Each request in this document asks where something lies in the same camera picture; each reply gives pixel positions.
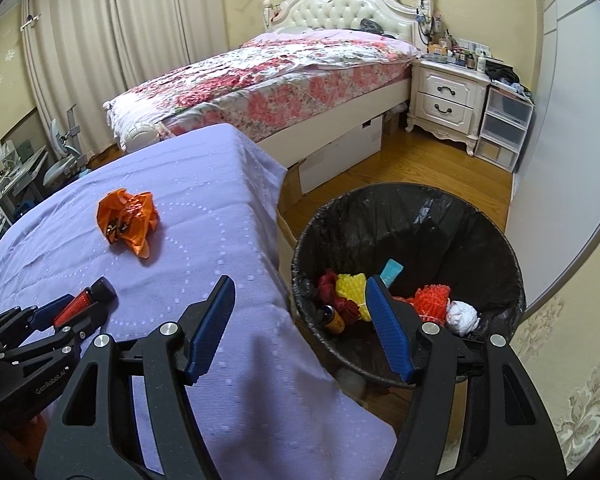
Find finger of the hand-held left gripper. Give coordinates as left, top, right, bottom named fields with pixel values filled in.
left=0, top=305, right=108, bottom=366
left=0, top=294, right=76, bottom=348

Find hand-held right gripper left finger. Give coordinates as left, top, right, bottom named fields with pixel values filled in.
left=35, top=275, right=237, bottom=480

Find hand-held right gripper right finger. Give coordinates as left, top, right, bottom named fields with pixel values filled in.
left=365, top=275, right=568, bottom=480

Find red bottle with black cap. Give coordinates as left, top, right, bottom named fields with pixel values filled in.
left=52, top=277, right=118, bottom=328

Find red foam fruit net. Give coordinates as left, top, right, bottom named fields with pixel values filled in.
left=405, top=284, right=452, bottom=323

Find yellow foam fruit net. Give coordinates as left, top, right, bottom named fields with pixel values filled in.
left=335, top=272, right=376, bottom=322

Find teal tube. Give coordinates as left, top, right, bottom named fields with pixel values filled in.
left=380, top=258, right=405, bottom=288

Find amber bottle with gold label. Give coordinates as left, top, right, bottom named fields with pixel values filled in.
left=321, top=305, right=345, bottom=335

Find dark red scrunchie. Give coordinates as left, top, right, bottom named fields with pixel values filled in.
left=316, top=270, right=361, bottom=326

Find white tissue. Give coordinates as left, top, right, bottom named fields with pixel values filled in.
left=446, top=301, right=480, bottom=336

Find trash bin with black bag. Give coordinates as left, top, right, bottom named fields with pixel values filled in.
left=290, top=182, right=527, bottom=388

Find orange plastic wrapper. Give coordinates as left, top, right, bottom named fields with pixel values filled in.
left=96, top=188, right=160, bottom=260

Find person's left forearm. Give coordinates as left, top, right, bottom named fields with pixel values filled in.
left=0, top=405, right=48, bottom=480

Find white plastic bag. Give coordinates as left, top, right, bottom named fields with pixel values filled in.
left=337, top=370, right=368, bottom=401

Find purple tablecloth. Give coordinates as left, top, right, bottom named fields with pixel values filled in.
left=0, top=122, right=398, bottom=480

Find gray desk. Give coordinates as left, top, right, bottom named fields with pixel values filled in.
left=0, top=145, right=48, bottom=221

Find gray desk chair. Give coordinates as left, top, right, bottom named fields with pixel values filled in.
left=42, top=120, right=88, bottom=181

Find cardboard box under bed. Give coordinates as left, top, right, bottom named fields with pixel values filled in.
left=297, top=112, right=383, bottom=196

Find gray metal stand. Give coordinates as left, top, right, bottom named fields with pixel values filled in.
left=65, top=105, right=83, bottom=141

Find white ball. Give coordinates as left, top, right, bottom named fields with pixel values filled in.
left=122, top=122, right=161, bottom=153

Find clear plastic drawer unit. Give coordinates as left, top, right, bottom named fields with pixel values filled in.
left=477, top=82, right=536, bottom=173

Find white nightstand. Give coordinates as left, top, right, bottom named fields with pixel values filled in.
left=405, top=57, right=492, bottom=157

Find floral quilt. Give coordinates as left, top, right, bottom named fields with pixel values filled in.
left=104, top=30, right=421, bottom=153

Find black cloth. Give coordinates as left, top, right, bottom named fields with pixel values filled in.
left=485, top=60, right=521, bottom=86

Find beige curtains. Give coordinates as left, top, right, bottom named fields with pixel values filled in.
left=20, top=0, right=231, bottom=153

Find cluster of small bottles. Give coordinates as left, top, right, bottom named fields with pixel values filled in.
left=420, top=30, right=491, bottom=73

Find white wardrobe door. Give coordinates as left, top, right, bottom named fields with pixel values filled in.
left=502, top=0, right=600, bottom=311

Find white tufted bed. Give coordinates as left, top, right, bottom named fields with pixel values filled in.
left=102, top=0, right=423, bottom=196

